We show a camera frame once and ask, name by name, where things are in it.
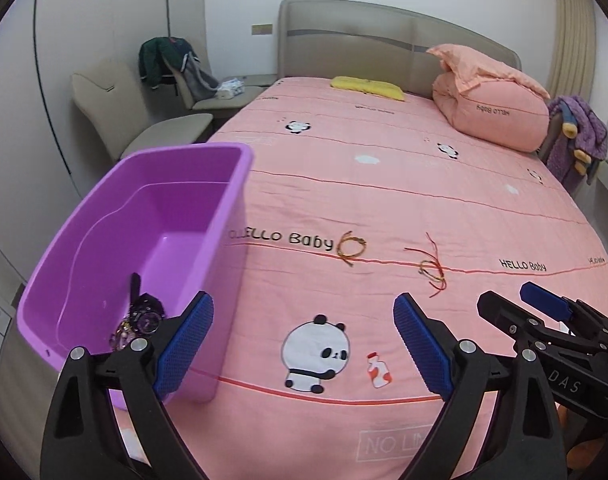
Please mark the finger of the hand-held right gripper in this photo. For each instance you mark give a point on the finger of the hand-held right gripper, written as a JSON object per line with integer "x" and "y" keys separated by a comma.
{"x": 543, "y": 300}
{"x": 503, "y": 317}

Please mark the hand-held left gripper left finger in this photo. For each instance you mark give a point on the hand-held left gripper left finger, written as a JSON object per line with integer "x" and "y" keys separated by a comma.
{"x": 184, "y": 345}

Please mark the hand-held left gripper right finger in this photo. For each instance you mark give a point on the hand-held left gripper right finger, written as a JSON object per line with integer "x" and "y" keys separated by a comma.
{"x": 423, "y": 345}

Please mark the black wrist watch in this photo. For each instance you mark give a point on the black wrist watch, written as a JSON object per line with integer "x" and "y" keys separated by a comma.
{"x": 146, "y": 315}

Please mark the purple plastic bin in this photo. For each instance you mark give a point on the purple plastic bin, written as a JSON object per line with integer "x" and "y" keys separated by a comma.
{"x": 149, "y": 220}

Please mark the pink printed bed sheet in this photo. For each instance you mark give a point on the pink printed bed sheet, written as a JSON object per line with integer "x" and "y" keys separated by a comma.
{"x": 383, "y": 200}

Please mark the purple fleece robe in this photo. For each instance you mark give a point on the purple fleece robe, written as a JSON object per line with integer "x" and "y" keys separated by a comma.
{"x": 591, "y": 120}

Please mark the pink rolled quilt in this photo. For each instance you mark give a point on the pink rolled quilt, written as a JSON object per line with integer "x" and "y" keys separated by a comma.
{"x": 488, "y": 110}

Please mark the beige chair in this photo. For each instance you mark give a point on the beige chair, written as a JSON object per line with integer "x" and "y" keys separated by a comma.
{"x": 224, "y": 105}
{"x": 109, "y": 105}

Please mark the grey hooded garment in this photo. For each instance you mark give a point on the grey hooded garment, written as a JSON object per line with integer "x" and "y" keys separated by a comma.
{"x": 199, "y": 82}

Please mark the yellow pillow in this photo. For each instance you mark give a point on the yellow pillow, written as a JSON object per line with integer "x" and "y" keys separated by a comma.
{"x": 368, "y": 87}

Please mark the beige curtain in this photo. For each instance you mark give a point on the beige curtain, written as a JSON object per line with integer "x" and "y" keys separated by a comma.
{"x": 573, "y": 35}

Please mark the beige nightstand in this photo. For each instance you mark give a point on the beige nightstand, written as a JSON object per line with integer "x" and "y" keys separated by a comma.
{"x": 259, "y": 80}

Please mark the dark green jacket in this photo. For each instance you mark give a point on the dark green jacket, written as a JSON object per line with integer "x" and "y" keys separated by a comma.
{"x": 156, "y": 60}

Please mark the beige bed headboard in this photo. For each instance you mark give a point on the beige bed headboard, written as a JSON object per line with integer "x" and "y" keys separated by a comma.
{"x": 364, "y": 55}

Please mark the wall socket panel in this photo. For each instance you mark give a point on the wall socket panel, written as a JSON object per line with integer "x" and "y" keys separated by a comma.
{"x": 262, "y": 29}

